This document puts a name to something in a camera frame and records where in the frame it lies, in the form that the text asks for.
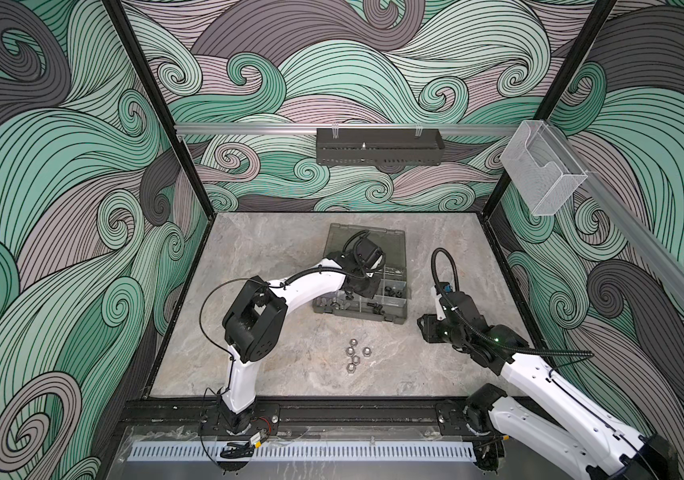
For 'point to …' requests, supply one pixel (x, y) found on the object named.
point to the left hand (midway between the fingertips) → (372, 286)
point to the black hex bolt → (377, 308)
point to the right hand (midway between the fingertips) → (424, 321)
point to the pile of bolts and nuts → (350, 351)
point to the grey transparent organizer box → (390, 302)
